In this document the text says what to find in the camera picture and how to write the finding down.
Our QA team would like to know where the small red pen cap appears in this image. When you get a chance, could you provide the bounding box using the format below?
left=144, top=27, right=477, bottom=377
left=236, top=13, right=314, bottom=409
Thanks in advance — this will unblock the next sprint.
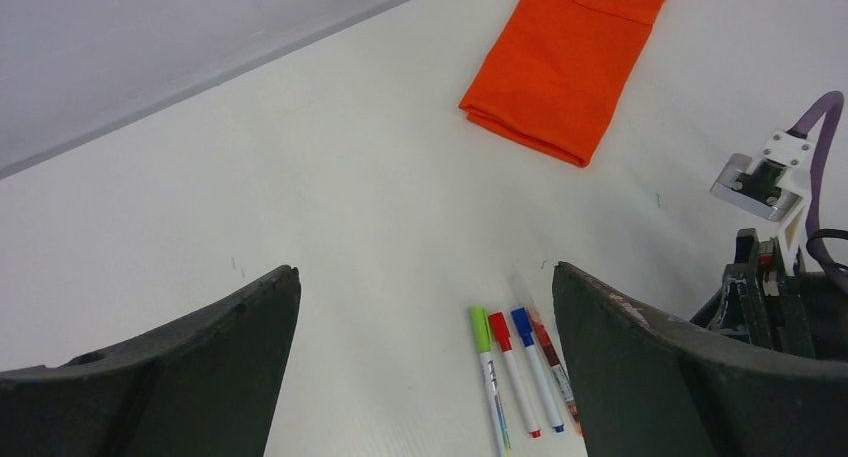
left=488, top=312, right=513, bottom=353

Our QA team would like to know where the clear pen cap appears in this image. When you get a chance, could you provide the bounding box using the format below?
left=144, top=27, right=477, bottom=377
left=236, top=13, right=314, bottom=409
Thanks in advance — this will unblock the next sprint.
left=507, top=273, right=535, bottom=313

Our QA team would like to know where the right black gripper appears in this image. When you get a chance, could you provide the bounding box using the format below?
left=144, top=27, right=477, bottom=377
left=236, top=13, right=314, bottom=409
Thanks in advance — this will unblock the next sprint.
left=690, top=229, right=847, bottom=362

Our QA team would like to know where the red orange pen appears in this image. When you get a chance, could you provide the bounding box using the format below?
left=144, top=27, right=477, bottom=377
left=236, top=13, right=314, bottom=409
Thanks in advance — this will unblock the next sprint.
left=527, top=307, right=584, bottom=437

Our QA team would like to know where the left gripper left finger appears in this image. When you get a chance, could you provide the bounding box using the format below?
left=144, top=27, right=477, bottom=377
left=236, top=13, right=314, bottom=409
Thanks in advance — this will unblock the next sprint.
left=1, top=265, right=301, bottom=456

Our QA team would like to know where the thin green-tip pen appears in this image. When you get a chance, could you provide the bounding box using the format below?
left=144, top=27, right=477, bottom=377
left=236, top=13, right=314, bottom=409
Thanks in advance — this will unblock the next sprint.
left=479, top=352, right=512, bottom=457

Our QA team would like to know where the blue marker cap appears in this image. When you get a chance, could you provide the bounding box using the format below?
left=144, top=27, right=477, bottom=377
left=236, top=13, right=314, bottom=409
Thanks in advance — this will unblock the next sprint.
left=510, top=307, right=535, bottom=347

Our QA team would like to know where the thin clear red-tip pen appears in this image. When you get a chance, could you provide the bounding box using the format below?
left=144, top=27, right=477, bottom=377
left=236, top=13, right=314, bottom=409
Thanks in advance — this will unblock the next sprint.
left=502, top=350, right=541, bottom=439

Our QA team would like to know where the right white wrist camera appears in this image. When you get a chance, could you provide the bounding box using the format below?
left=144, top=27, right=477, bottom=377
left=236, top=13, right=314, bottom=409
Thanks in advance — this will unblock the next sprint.
left=710, top=131, right=816, bottom=276

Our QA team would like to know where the folded orange cloth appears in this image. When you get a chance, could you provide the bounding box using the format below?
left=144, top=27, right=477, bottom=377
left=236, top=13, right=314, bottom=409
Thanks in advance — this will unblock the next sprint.
left=459, top=0, right=667, bottom=168

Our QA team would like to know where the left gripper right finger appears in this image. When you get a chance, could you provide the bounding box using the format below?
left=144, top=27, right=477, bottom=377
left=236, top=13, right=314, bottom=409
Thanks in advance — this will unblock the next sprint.
left=552, top=262, right=847, bottom=456

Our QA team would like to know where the green pen cap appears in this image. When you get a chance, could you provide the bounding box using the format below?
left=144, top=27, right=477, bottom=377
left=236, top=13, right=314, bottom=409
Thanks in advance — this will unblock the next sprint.
left=468, top=306, right=492, bottom=353

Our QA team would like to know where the thin blue-tip pen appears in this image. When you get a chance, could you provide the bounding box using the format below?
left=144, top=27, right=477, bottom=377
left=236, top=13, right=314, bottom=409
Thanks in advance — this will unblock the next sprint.
left=525, top=344, right=565, bottom=433

